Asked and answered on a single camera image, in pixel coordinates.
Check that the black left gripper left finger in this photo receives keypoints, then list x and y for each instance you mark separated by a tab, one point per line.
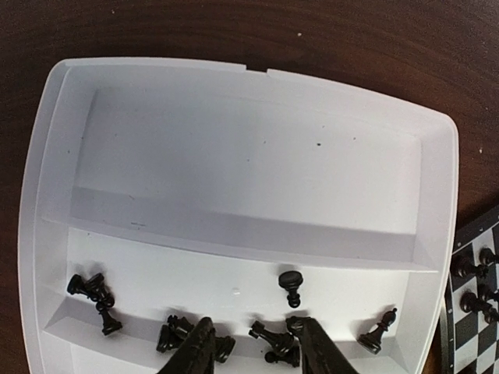
196	353

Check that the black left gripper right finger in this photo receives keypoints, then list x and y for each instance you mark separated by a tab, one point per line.
320	354

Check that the black piece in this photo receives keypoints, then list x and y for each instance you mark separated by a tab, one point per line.
485	293
463	266
469	302

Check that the black pawn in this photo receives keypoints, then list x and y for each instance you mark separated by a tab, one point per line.
487	257
291	281

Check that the black pieces pile in tray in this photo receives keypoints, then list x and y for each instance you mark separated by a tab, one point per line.
283	345

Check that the black bishop in tray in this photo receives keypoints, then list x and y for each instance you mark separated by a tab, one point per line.
371	341

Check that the black pawn in tray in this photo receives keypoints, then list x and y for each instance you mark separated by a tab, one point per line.
291	281

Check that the black and grey chessboard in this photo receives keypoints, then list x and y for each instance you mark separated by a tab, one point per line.
469	318

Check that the white compartment tray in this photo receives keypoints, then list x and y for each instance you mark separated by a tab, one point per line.
192	185

